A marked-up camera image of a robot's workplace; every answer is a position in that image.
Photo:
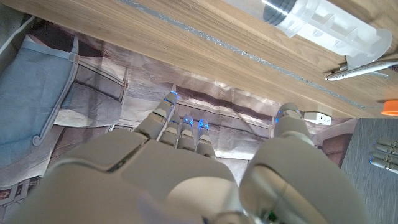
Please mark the small orange cup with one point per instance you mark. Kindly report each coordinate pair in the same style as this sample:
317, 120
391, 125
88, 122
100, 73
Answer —
391, 108

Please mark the printed living room backdrop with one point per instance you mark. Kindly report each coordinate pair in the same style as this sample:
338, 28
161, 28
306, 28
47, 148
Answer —
93, 93

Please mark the white power strip box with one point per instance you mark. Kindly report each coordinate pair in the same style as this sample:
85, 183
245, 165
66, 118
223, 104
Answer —
317, 118

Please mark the large clear plastic syringe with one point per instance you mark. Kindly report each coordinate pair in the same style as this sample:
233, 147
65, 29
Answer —
326, 28

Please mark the white toy plane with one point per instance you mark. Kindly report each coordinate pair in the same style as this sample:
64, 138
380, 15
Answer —
357, 71

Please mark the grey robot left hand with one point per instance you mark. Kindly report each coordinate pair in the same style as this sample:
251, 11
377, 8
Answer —
385, 155

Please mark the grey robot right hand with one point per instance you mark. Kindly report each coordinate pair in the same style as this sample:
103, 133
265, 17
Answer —
174, 180

